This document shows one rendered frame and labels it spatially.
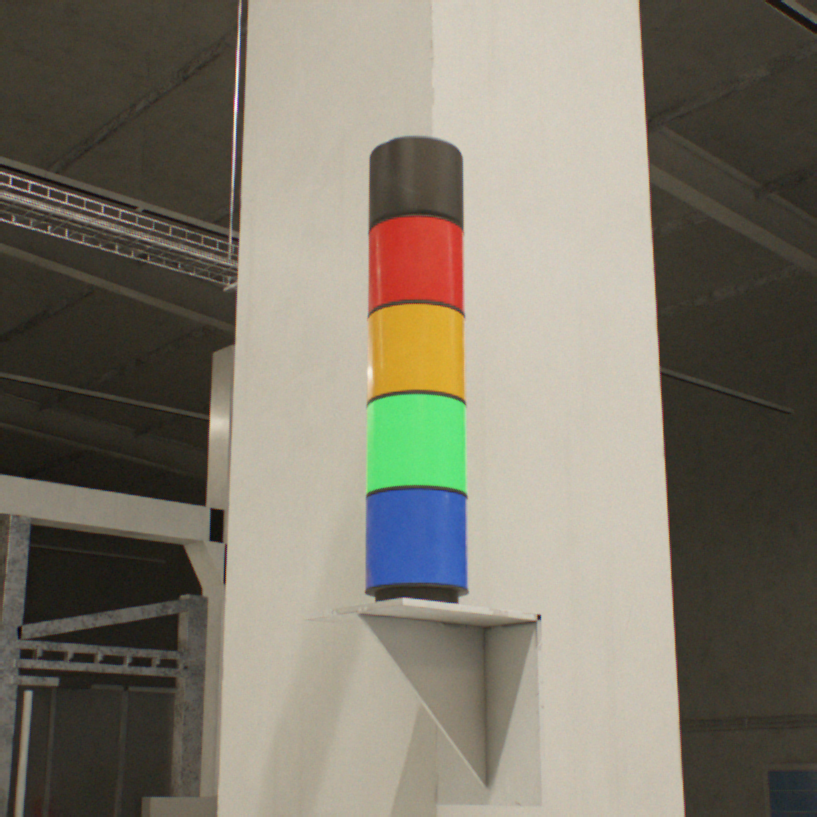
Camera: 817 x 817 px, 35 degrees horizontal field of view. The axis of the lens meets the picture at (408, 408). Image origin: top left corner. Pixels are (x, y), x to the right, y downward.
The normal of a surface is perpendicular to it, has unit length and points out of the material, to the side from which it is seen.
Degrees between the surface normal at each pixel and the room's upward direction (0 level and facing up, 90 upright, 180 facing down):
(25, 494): 90
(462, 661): 90
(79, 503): 90
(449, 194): 90
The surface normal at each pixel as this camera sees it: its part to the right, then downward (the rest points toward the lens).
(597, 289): 0.66, -0.21
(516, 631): -0.75, -0.18
